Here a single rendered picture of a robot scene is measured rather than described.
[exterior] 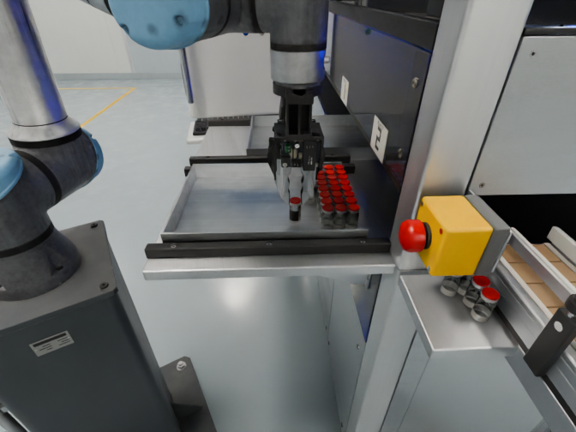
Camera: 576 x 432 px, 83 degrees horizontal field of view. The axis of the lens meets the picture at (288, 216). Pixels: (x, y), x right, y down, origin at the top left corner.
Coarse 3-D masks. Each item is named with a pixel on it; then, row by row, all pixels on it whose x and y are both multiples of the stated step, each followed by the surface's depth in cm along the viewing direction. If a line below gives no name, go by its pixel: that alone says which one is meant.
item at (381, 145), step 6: (378, 120) 58; (384, 126) 55; (372, 132) 62; (378, 132) 59; (384, 132) 55; (372, 138) 62; (384, 138) 55; (372, 144) 62; (378, 144) 59; (384, 144) 56; (378, 150) 59; (384, 150) 56; (378, 156) 59
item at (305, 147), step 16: (288, 96) 42; (304, 96) 42; (288, 112) 44; (304, 112) 46; (288, 128) 45; (304, 128) 47; (320, 128) 49; (288, 144) 48; (304, 144) 46; (320, 144) 48; (288, 160) 48; (304, 160) 48; (320, 160) 49
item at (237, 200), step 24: (192, 168) 72; (216, 168) 75; (240, 168) 75; (264, 168) 75; (192, 192) 70; (216, 192) 70; (240, 192) 70; (264, 192) 70; (168, 216) 57; (192, 216) 63; (216, 216) 63; (240, 216) 63; (264, 216) 63; (288, 216) 63; (312, 216) 63; (168, 240) 54; (192, 240) 54; (216, 240) 54; (240, 240) 54; (264, 240) 54
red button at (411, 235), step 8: (408, 224) 39; (416, 224) 38; (400, 232) 40; (408, 232) 38; (416, 232) 38; (424, 232) 38; (400, 240) 40; (408, 240) 38; (416, 240) 38; (424, 240) 38; (408, 248) 39; (416, 248) 38
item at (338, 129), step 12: (252, 120) 100; (264, 120) 103; (276, 120) 103; (324, 120) 104; (336, 120) 104; (348, 120) 104; (252, 132) 99; (264, 132) 100; (324, 132) 100; (336, 132) 100; (348, 132) 100; (360, 132) 100; (252, 144) 92; (264, 144) 92; (324, 144) 92; (336, 144) 92; (348, 144) 92; (360, 144) 92; (360, 156) 84; (372, 156) 84
